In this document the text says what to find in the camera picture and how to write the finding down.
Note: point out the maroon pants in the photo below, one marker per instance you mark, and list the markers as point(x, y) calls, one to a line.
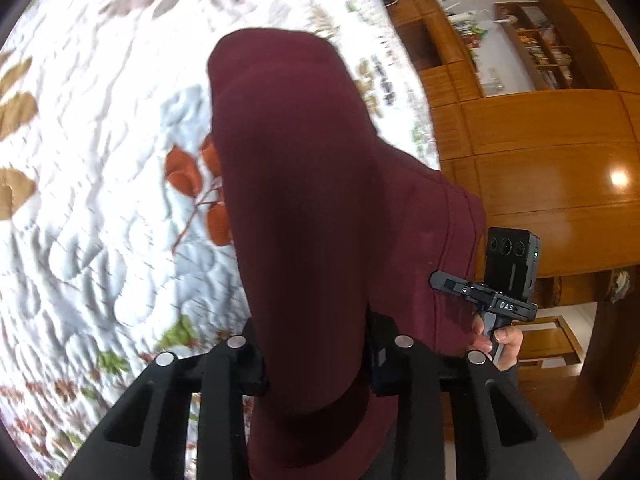
point(329, 222)

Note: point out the right hand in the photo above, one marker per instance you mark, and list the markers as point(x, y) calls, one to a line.
point(509, 338)

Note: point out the wooden wardrobe cabinet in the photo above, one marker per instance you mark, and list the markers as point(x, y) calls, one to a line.
point(563, 164)

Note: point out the floral white quilt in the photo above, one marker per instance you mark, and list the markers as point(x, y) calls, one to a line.
point(103, 263)

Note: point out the black camera box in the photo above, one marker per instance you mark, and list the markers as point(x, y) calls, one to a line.
point(511, 262)

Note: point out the wooden wall shelf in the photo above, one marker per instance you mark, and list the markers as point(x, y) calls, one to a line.
point(548, 60)

